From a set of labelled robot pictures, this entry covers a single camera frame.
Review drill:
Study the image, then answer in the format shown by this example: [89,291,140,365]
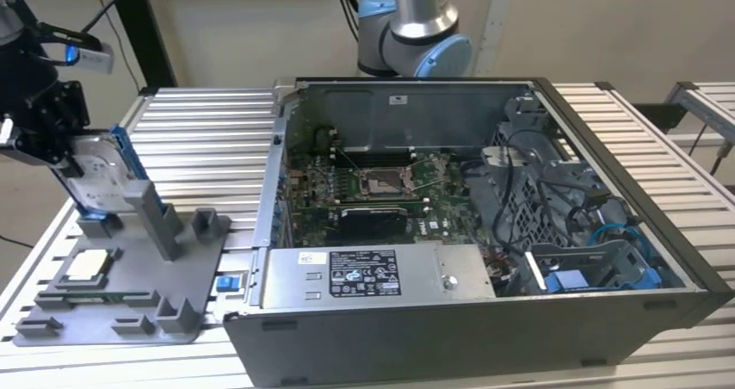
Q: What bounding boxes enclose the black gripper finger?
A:
[53,145,85,178]

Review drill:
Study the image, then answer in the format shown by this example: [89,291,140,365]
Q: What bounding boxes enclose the hard disk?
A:
[53,124,144,225]

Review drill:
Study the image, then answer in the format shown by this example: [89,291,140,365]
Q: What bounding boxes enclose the blue carrier in disk bay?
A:
[541,270,591,293]

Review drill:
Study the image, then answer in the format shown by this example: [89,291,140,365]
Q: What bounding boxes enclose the grey disk bay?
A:
[519,238,688,298]

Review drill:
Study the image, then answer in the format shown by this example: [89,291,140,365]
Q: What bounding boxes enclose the silver CPU chip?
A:
[65,248,114,281]

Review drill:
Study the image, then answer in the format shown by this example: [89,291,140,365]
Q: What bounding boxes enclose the grey parts rack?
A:
[10,180,234,347]

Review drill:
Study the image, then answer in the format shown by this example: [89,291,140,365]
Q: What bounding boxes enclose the silver power supply unit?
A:
[260,244,499,311]

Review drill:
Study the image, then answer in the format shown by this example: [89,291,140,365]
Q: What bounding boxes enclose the black RAM slots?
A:
[332,145,420,166]

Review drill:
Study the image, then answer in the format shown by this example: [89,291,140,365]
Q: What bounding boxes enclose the black graphics card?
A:
[337,206,409,242]

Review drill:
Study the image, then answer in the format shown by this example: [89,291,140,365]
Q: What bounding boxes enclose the CPU socket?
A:
[358,164,417,201]

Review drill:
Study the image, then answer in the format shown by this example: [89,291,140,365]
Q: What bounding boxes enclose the green motherboard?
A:
[280,147,489,248]

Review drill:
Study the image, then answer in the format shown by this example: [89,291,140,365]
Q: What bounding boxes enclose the open dark grey PC case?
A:
[221,77,735,388]

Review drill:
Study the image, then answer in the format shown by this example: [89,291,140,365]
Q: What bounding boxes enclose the grey perforated drive cage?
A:
[464,121,639,252]

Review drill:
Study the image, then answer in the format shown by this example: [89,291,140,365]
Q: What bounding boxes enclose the metal slat side table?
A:
[664,81,735,149]

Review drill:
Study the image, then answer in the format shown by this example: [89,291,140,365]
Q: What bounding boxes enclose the thin black floor cable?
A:
[0,233,36,250]

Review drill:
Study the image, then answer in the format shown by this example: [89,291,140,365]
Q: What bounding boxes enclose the black upright post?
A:
[105,0,177,88]

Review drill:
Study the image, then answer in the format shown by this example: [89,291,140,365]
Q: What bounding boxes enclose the thick black cable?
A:
[78,0,157,37]

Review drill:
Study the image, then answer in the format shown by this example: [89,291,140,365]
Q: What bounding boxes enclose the long black wire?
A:
[492,130,544,249]

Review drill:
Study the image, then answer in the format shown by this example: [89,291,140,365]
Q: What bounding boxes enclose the short black wire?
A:
[565,194,632,236]

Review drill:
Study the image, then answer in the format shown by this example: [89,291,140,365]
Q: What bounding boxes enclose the blue wire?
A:
[591,219,645,253]

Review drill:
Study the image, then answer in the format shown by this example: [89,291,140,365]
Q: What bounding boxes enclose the black bracket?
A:
[633,102,688,134]

